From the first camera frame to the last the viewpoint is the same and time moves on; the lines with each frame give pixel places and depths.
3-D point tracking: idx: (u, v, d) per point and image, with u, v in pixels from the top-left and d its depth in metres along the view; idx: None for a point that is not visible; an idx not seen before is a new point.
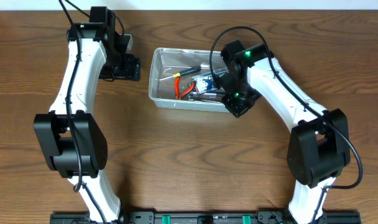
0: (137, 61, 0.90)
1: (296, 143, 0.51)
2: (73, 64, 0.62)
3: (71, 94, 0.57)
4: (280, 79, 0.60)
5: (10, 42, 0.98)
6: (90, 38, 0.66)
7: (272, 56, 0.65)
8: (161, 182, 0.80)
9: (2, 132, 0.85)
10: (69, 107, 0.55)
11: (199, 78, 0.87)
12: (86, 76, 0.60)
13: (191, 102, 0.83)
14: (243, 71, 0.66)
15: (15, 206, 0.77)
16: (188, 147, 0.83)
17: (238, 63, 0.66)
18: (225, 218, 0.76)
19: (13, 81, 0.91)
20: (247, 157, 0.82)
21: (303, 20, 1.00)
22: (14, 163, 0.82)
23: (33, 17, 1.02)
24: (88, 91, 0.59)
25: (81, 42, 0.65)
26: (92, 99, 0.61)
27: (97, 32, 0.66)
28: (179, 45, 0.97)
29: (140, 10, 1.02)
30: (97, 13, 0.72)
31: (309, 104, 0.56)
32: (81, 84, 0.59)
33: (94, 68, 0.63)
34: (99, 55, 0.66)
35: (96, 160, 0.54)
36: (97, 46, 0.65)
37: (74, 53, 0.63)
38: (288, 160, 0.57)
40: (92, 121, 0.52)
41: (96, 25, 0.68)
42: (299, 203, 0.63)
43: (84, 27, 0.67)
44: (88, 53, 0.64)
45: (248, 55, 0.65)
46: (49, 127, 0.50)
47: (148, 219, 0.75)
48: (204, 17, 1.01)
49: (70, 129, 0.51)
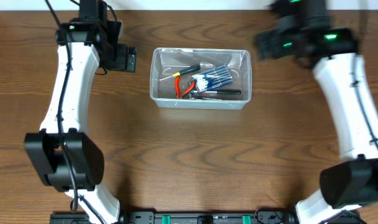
0: (133, 52, 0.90)
1: (346, 170, 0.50)
2: (63, 73, 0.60)
3: (63, 109, 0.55)
4: (358, 91, 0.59)
5: (10, 42, 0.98)
6: (81, 42, 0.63)
7: (358, 56, 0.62)
8: (161, 182, 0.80)
9: (2, 132, 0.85)
10: (61, 125, 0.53)
11: (199, 77, 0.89)
12: (78, 88, 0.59)
13: (191, 101, 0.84)
14: (316, 53, 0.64)
15: (16, 206, 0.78)
16: (188, 147, 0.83)
17: (315, 43, 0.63)
18: (225, 218, 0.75)
19: (13, 81, 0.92)
20: (247, 157, 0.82)
21: None
22: (14, 163, 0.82)
23: (34, 17, 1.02)
24: (81, 106, 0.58)
25: (70, 46, 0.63)
26: (85, 111, 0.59)
27: (88, 34, 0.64)
28: (179, 45, 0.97)
29: (141, 11, 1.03)
30: (86, 6, 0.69)
31: None
32: (71, 98, 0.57)
33: (86, 77, 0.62)
34: (91, 60, 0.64)
35: (92, 177, 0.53)
36: (89, 51, 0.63)
37: (65, 60, 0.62)
38: (322, 175, 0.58)
40: (85, 139, 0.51)
41: (86, 26, 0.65)
42: (312, 210, 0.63)
43: (74, 28, 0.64)
44: (80, 61, 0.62)
45: (329, 39, 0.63)
46: (41, 148, 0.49)
47: (148, 219, 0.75)
48: (204, 17, 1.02)
49: (63, 149, 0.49)
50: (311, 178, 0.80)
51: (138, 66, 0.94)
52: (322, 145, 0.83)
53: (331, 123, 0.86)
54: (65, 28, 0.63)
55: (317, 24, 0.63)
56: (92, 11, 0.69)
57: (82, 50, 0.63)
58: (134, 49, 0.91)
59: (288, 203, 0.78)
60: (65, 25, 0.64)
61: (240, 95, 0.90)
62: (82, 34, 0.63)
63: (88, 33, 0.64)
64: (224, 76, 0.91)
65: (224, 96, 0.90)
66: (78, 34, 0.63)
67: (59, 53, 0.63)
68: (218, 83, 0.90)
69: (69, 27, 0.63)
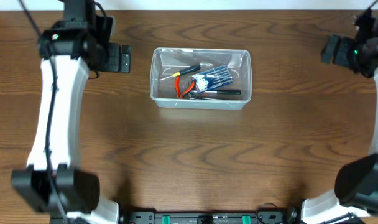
0: (126, 51, 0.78)
1: (366, 168, 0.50)
2: (50, 94, 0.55)
3: (51, 142, 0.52)
4: None
5: (10, 42, 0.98)
6: (68, 55, 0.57)
7: None
8: (161, 182, 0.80)
9: (2, 131, 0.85)
10: (50, 160, 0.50)
11: (199, 77, 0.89)
12: (66, 111, 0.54)
13: (191, 101, 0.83)
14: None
15: (16, 206, 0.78)
16: (188, 147, 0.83)
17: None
18: (225, 218, 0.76)
19: (13, 80, 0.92)
20: (247, 157, 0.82)
21: (303, 20, 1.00)
22: (15, 163, 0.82)
23: (34, 17, 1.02)
24: (71, 132, 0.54)
25: (54, 61, 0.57)
26: (76, 134, 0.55)
27: (74, 45, 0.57)
28: (180, 45, 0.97)
29: (141, 11, 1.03)
30: (71, 8, 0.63)
31: None
32: (60, 126, 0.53)
33: (74, 95, 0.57)
34: (79, 76, 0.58)
35: (86, 206, 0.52)
36: (76, 66, 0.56)
37: (50, 78, 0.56)
38: (344, 169, 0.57)
40: (77, 175, 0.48)
41: (72, 35, 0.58)
42: (319, 208, 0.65)
43: (58, 38, 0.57)
44: (66, 78, 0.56)
45: None
46: (28, 186, 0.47)
47: (148, 219, 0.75)
48: (204, 17, 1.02)
49: (55, 186, 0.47)
50: (310, 178, 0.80)
51: (138, 66, 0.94)
52: (322, 144, 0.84)
53: (332, 124, 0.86)
54: (48, 39, 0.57)
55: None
56: (78, 12, 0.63)
57: (69, 65, 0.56)
58: (127, 47, 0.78)
59: (288, 203, 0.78)
60: (47, 34, 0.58)
61: (240, 95, 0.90)
62: (67, 43, 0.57)
63: (74, 41, 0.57)
64: (224, 76, 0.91)
65: (224, 96, 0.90)
66: (63, 43, 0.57)
67: (43, 69, 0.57)
68: (217, 83, 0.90)
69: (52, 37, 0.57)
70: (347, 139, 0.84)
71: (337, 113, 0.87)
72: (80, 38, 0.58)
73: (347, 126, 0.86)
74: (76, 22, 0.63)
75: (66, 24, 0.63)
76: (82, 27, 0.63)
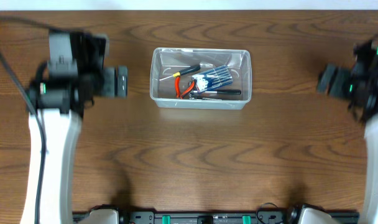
0: (121, 74, 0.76)
1: None
2: (39, 158, 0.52)
3: (41, 213, 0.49)
4: None
5: (10, 42, 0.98)
6: (58, 109, 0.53)
7: None
8: (161, 182, 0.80)
9: (2, 132, 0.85)
10: None
11: (199, 77, 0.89)
12: (58, 180, 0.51)
13: (191, 101, 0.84)
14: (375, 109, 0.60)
15: (17, 206, 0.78)
16: (188, 147, 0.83)
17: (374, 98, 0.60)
18: (225, 218, 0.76)
19: (13, 81, 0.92)
20: (247, 157, 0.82)
21: (303, 20, 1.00)
22: (14, 163, 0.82)
23: (34, 17, 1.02)
24: (62, 197, 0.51)
25: (42, 121, 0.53)
26: (69, 200, 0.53)
27: (64, 101, 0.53)
28: (179, 45, 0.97)
29: (140, 10, 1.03)
30: (59, 45, 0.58)
31: None
32: (50, 200, 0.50)
33: (66, 156, 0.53)
34: (70, 134, 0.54)
35: None
36: (67, 125, 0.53)
37: (38, 139, 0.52)
38: None
40: None
41: (61, 86, 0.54)
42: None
43: (48, 92, 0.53)
44: (57, 140, 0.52)
45: None
46: None
47: (148, 219, 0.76)
48: (204, 17, 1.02)
49: None
50: (311, 177, 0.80)
51: (138, 66, 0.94)
52: (322, 144, 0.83)
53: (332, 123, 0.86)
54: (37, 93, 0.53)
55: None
56: (65, 50, 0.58)
57: (59, 122, 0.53)
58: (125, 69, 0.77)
59: (288, 203, 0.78)
60: (35, 85, 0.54)
61: (240, 95, 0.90)
62: (58, 94, 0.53)
63: (64, 91, 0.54)
64: (224, 76, 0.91)
65: (224, 96, 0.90)
66: (51, 94, 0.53)
67: (30, 122, 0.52)
68: (217, 83, 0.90)
69: (40, 88, 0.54)
70: (347, 139, 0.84)
71: (337, 114, 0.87)
72: (71, 88, 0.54)
73: (347, 126, 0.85)
74: (63, 62, 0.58)
75: (55, 72, 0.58)
76: (71, 72, 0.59)
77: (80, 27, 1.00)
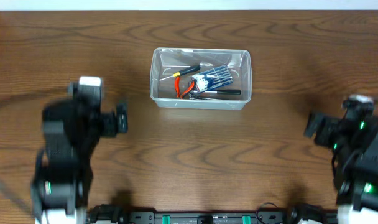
0: (122, 112, 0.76)
1: None
2: None
3: None
4: None
5: (10, 42, 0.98)
6: (61, 210, 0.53)
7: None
8: (161, 182, 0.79)
9: (1, 132, 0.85)
10: None
11: (199, 77, 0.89)
12: None
13: (191, 101, 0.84)
14: (349, 193, 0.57)
15: (16, 206, 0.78)
16: (188, 147, 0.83)
17: (348, 183, 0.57)
18: (225, 218, 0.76)
19: (13, 81, 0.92)
20: (247, 157, 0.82)
21: (303, 21, 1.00)
22: (14, 163, 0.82)
23: (35, 17, 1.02)
24: None
25: (48, 218, 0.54)
26: None
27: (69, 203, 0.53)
28: (179, 45, 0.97)
29: (141, 11, 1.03)
30: (54, 138, 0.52)
31: None
32: None
33: None
34: None
35: None
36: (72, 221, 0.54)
37: None
38: None
40: None
41: (62, 194, 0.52)
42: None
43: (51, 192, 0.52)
44: None
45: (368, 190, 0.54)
46: None
47: (148, 219, 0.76)
48: (204, 17, 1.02)
49: None
50: (311, 177, 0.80)
51: (138, 66, 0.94)
52: None
53: None
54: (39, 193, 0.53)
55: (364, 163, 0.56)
56: (61, 139, 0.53)
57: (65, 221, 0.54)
58: (123, 107, 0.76)
59: (288, 203, 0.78)
60: (39, 181, 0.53)
61: (240, 95, 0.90)
62: (63, 190, 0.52)
63: (70, 186, 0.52)
64: (224, 76, 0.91)
65: (224, 96, 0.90)
66: (58, 193, 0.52)
67: (41, 220, 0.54)
68: (217, 83, 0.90)
69: (45, 186, 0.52)
70: None
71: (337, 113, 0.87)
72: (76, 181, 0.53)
73: None
74: (62, 150, 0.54)
75: (53, 162, 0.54)
76: (72, 160, 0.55)
77: (80, 27, 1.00)
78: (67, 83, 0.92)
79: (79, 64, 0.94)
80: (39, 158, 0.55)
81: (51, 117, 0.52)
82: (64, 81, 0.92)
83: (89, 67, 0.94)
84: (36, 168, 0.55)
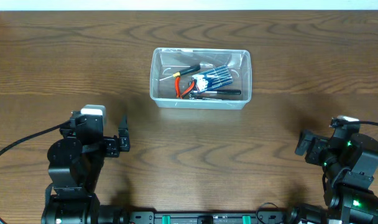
0: (124, 135, 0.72)
1: None
2: None
3: None
4: None
5: (10, 42, 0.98)
6: None
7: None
8: (161, 182, 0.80)
9: (0, 132, 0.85)
10: None
11: (199, 77, 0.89)
12: None
13: (191, 101, 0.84)
14: (339, 206, 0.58)
15: (16, 206, 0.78)
16: (188, 146, 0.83)
17: (336, 197, 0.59)
18: (225, 218, 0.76)
19: (13, 81, 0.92)
20: (247, 157, 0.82)
21: (303, 21, 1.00)
22: (14, 163, 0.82)
23: (35, 17, 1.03)
24: None
25: None
26: None
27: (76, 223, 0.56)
28: (179, 45, 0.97)
29: (140, 11, 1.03)
30: (60, 177, 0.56)
31: None
32: None
33: None
34: None
35: None
36: None
37: None
38: None
40: None
41: (71, 218, 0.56)
42: None
43: (62, 219, 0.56)
44: None
45: (358, 204, 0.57)
46: None
47: (148, 219, 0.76)
48: (204, 17, 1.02)
49: None
50: (311, 177, 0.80)
51: (138, 66, 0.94)
52: None
53: None
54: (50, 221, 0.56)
55: (352, 180, 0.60)
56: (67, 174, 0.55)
57: None
58: (125, 130, 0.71)
59: (288, 203, 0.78)
60: (49, 216, 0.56)
61: (240, 95, 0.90)
62: (73, 221, 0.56)
63: (79, 219, 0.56)
64: (224, 76, 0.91)
65: (224, 96, 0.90)
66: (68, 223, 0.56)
67: None
68: (217, 83, 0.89)
69: (56, 221, 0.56)
70: None
71: (337, 113, 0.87)
72: (84, 214, 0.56)
73: None
74: (69, 187, 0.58)
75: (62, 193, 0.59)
76: (79, 191, 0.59)
77: (80, 28, 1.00)
78: (68, 83, 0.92)
79: (79, 63, 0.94)
80: (48, 194, 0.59)
81: (57, 162, 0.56)
82: (65, 81, 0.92)
83: (89, 66, 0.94)
84: (46, 203, 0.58)
